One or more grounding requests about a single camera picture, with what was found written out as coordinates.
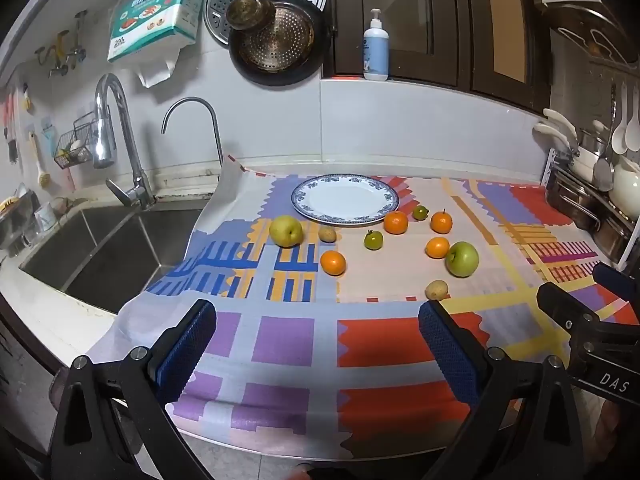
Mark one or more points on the colourful printed tablecloth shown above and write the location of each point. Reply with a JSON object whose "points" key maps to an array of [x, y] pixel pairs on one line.
{"points": [[290, 340]]}

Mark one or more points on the blue rimmed white plate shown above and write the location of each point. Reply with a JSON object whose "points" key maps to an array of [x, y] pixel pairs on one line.
{"points": [[345, 200]]}

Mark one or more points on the metal dish rack with utensils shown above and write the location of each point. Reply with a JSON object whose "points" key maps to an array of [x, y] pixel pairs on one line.
{"points": [[575, 200]]}

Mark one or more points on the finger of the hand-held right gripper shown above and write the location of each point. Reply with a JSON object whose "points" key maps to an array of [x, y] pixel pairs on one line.
{"points": [[565, 307], [617, 280]]}

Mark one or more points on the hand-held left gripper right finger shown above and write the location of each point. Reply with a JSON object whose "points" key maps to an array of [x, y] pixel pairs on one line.
{"points": [[450, 355]]}

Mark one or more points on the yellow apple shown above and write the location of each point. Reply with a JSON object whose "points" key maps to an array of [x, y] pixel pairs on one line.
{"points": [[286, 231]]}

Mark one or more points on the wall hooks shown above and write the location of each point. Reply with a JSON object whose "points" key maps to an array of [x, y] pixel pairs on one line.
{"points": [[60, 52]]}

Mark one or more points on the green white tissue pack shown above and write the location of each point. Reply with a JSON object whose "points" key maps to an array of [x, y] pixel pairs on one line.
{"points": [[150, 20]]}

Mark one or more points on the green apple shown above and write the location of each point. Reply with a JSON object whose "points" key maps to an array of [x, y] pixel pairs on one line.
{"points": [[462, 259]]}

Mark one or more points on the steel sink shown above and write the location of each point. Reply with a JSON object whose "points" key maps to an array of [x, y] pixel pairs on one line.
{"points": [[115, 255]]}

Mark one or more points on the dark brown window frame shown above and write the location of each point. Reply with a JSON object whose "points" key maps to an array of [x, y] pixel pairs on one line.
{"points": [[450, 65]]}

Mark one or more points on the blue white pump bottle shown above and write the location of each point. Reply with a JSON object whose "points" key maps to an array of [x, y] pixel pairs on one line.
{"points": [[376, 52]]}

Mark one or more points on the steel pot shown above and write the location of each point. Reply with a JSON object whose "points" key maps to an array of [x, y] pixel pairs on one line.
{"points": [[592, 145]]}

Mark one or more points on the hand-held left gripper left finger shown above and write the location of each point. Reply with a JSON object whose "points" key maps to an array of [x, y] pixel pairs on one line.
{"points": [[187, 350]]}

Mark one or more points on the green tangerine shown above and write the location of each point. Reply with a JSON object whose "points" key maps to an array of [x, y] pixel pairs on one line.
{"points": [[420, 213], [373, 240]]}

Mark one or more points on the metal spatula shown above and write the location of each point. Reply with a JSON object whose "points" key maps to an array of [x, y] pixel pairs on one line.
{"points": [[603, 175]]}

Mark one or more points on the large chrome faucet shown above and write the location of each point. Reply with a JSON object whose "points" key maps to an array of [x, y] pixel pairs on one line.
{"points": [[107, 130]]}

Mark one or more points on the brass colander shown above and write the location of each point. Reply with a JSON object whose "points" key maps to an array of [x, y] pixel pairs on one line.
{"points": [[280, 45]]}

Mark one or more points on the small brown kiwi front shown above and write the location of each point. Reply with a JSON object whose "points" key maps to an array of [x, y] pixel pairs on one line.
{"points": [[436, 290]]}

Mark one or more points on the black frying pan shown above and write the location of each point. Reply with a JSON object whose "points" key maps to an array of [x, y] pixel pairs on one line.
{"points": [[315, 55]]}

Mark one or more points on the orange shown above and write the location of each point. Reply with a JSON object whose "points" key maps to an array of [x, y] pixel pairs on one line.
{"points": [[437, 248], [441, 223], [396, 223], [333, 263]]}

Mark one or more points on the small brass pot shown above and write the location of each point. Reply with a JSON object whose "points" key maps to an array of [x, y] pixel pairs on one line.
{"points": [[250, 12]]}

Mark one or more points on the wooden dish brush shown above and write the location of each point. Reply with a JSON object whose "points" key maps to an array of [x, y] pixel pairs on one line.
{"points": [[42, 172]]}

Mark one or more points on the small brown kiwi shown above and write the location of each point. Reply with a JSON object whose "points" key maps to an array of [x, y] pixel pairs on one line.
{"points": [[436, 290], [327, 234]]}

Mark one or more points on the white spoon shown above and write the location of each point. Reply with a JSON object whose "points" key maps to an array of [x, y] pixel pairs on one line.
{"points": [[619, 137], [633, 132]]}

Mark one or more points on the thin gooseneck faucet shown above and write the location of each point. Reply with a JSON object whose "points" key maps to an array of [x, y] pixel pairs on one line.
{"points": [[192, 101]]}

